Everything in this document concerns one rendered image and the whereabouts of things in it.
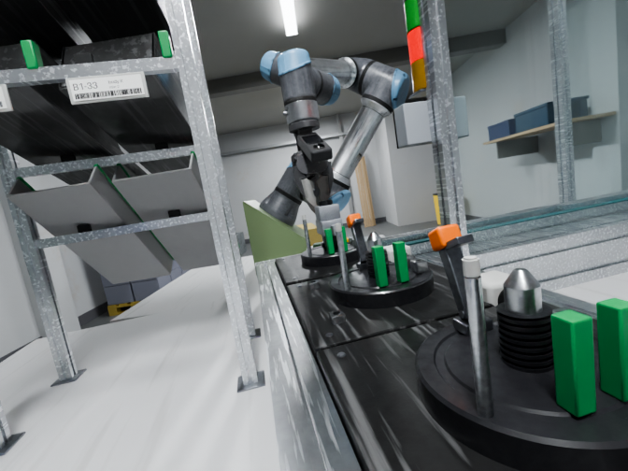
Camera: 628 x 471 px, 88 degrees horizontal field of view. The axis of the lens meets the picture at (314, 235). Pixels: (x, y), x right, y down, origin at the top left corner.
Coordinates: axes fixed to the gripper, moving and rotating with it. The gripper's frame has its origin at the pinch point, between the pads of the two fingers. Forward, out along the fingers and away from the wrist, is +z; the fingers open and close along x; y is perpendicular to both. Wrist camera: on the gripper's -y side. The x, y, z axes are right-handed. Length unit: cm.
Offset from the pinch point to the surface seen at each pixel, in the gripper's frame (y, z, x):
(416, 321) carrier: -44.2, 10.1, 0.9
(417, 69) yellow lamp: -19.8, -22.3, -16.8
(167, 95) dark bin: -21.7, -21.7, 24.0
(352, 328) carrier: -42.4, 10.1, 7.2
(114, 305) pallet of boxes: 357, 95, 200
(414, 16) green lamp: -20.3, -30.6, -17.1
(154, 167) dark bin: -4.1, -14.2, 32.2
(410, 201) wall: 614, 56, -339
